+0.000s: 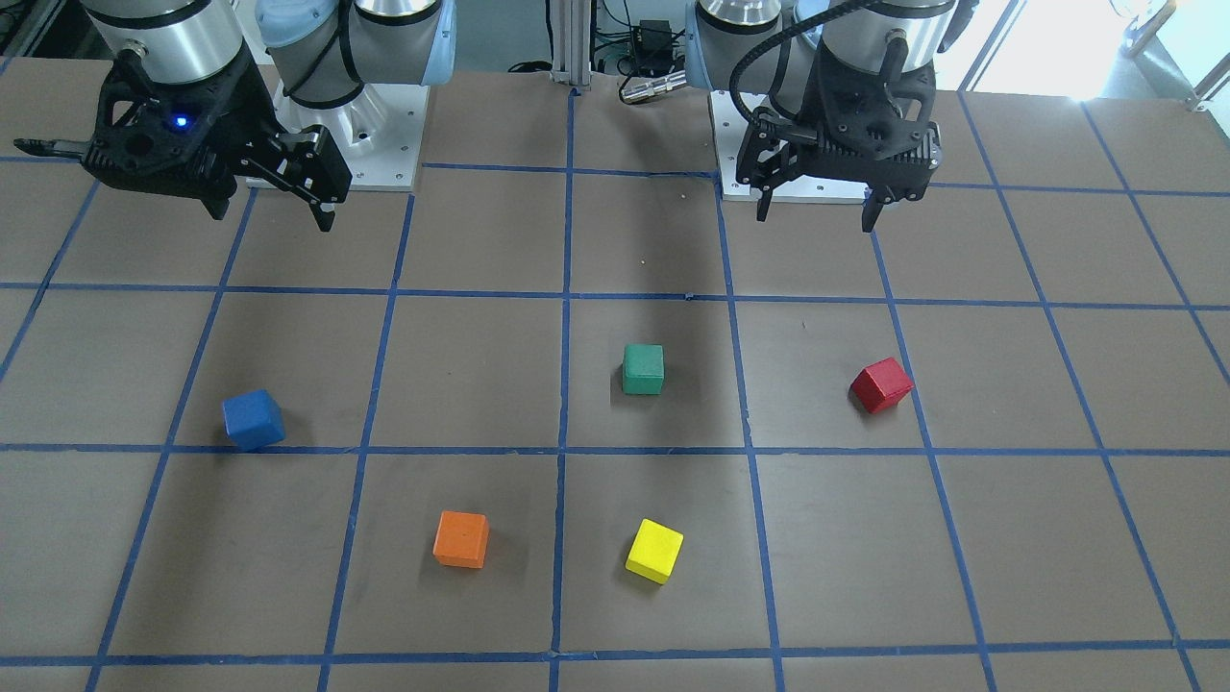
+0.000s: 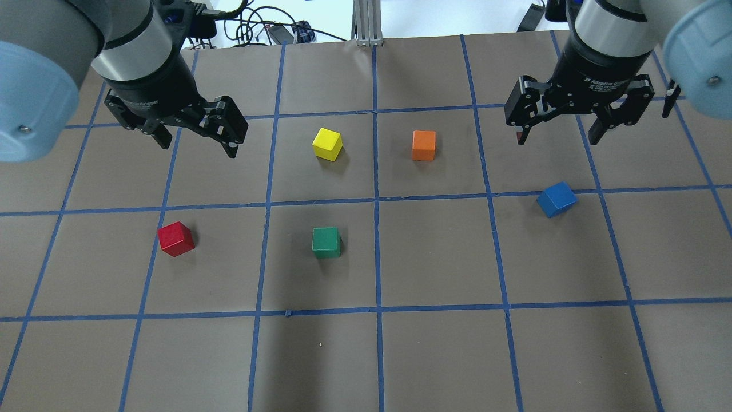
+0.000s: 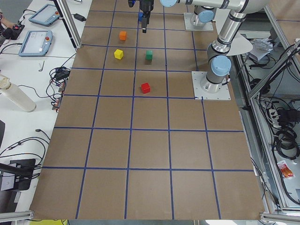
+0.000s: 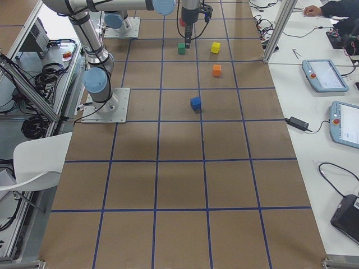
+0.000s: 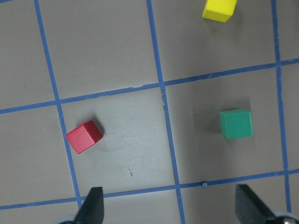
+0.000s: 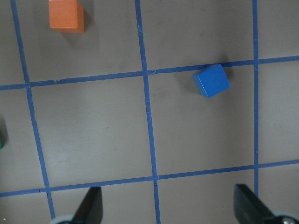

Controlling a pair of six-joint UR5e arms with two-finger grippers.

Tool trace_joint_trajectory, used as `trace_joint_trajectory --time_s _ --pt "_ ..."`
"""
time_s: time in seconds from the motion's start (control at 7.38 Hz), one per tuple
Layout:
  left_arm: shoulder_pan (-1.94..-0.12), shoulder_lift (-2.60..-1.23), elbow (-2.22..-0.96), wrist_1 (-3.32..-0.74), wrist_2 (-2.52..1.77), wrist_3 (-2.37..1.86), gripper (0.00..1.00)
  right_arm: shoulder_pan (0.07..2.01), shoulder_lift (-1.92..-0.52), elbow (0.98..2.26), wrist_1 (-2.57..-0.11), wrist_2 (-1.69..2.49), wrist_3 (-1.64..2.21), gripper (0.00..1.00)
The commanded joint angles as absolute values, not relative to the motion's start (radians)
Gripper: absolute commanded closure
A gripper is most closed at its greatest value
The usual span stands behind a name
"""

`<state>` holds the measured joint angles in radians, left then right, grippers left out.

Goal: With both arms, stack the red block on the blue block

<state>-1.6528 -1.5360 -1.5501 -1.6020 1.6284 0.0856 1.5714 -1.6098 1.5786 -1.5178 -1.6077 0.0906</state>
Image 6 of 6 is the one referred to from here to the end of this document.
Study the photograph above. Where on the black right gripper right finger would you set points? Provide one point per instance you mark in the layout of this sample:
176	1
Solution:
249	209

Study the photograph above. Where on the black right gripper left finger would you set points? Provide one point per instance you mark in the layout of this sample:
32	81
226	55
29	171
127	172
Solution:
90	210

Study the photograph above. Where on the green wooden block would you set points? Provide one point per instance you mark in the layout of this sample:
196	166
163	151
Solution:
1	141

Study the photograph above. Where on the orange wooden block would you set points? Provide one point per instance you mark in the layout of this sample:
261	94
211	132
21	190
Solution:
66	16

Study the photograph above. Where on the blue wooden block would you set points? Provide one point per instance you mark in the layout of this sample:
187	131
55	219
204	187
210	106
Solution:
211	80

